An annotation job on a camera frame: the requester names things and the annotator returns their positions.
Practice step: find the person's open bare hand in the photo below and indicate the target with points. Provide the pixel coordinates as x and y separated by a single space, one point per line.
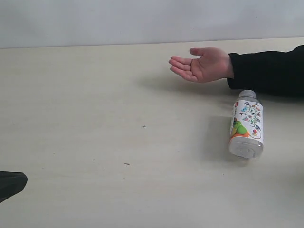
211 64

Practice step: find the clear bottle floral label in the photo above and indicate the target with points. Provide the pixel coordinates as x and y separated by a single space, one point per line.
246 129

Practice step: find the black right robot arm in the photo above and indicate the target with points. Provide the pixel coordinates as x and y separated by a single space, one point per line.
11 183

